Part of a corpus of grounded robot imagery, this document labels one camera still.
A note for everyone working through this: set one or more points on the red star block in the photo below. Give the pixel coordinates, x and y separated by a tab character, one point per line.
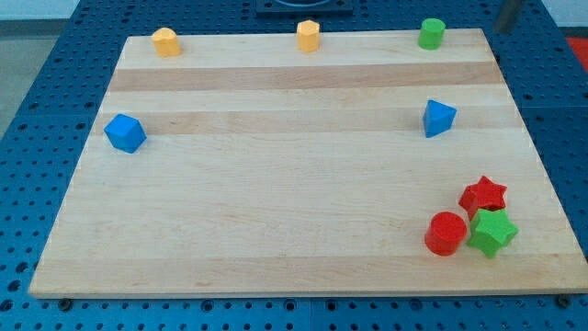
485	194

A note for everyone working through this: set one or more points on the blue cube block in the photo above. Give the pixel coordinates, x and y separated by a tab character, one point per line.
125	133

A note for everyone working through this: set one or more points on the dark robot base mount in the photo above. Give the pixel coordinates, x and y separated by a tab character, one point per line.
287	7

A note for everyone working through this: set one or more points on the red cylinder block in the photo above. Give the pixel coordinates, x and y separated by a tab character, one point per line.
445	233

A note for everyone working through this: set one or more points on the green star block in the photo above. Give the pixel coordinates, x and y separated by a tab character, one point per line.
490	231

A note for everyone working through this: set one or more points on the green cylinder block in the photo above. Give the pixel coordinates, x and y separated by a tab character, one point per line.
431	33

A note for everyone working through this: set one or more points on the grey robot stylus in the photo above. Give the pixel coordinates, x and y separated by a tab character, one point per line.
508	15

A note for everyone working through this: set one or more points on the yellow hexagon block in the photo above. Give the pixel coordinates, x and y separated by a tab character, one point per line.
308	36

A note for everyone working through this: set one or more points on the wooden board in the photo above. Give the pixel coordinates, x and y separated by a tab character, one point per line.
271	172

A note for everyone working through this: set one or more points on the yellow heart block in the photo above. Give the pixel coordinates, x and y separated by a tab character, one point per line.
166	43

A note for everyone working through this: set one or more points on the blue triangle block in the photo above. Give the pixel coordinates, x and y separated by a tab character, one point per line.
437	118

